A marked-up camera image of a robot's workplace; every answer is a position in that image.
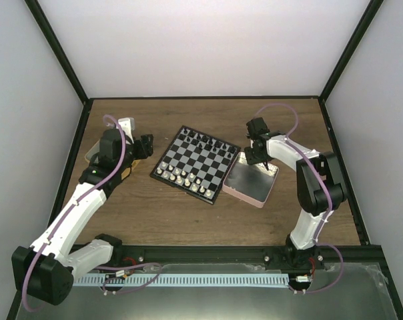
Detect black white chess board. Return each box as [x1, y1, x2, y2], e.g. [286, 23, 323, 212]
[150, 126, 241, 205]

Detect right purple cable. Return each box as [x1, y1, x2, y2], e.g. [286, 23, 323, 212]
[256, 103, 344, 296]

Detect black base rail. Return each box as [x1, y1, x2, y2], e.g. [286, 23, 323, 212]
[117, 245, 385, 269]

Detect black chess pieces row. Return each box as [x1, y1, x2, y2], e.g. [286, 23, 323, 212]
[173, 127, 240, 159]

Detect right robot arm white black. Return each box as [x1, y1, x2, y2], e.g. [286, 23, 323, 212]
[244, 117, 348, 269]

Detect pink metal tin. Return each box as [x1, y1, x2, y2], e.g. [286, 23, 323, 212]
[222, 152, 279, 208]

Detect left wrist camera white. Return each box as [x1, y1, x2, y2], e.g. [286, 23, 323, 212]
[118, 117, 135, 144]

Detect metal front plate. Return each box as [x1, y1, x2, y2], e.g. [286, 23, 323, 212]
[17, 263, 398, 319]

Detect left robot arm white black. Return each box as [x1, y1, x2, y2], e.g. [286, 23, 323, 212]
[11, 129, 153, 311]

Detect yellow metal tin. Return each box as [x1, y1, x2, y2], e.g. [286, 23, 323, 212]
[80, 139, 137, 185]

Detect light blue slotted cable duct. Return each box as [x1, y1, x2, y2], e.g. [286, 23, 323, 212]
[73, 273, 289, 288]

